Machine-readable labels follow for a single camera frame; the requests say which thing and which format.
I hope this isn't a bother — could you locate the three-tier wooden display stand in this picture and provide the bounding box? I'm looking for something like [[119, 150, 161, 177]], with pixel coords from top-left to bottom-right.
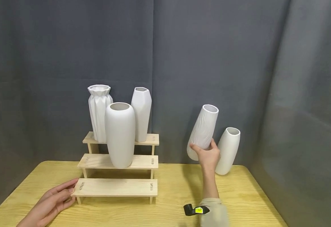
[[71, 131, 160, 205]]

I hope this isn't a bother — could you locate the textured white ceramic vase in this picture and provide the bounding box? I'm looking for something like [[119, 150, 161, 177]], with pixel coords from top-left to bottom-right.
[[186, 104, 219, 161]]

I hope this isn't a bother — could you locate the small smooth white vase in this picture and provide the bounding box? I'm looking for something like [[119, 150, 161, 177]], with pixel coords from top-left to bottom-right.
[[215, 127, 241, 176]]

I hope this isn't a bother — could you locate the person's right forearm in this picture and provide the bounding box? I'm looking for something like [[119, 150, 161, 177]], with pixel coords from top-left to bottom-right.
[[199, 170, 230, 227]]

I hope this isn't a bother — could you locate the black wrist band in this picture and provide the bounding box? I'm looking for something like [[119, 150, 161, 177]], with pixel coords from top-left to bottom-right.
[[183, 204, 211, 217]]

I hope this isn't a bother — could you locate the person's right hand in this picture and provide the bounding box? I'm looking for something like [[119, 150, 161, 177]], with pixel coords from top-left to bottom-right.
[[189, 139, 221, 172]]

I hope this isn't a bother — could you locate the person's left hand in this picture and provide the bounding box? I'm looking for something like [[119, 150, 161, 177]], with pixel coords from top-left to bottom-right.
[[16, 178, 80, 227]]

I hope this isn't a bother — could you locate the pleated white ceramic vase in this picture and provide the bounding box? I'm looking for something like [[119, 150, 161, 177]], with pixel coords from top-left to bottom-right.
[[87, 84, 114, 143]]

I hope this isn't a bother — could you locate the faceted white ceramic vase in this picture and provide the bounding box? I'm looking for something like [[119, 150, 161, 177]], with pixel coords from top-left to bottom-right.
[[131, 87, 152, 143]]

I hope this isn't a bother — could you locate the large smooth white vase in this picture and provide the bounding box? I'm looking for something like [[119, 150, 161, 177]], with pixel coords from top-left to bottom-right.
[[105, 102, 136, 169]]

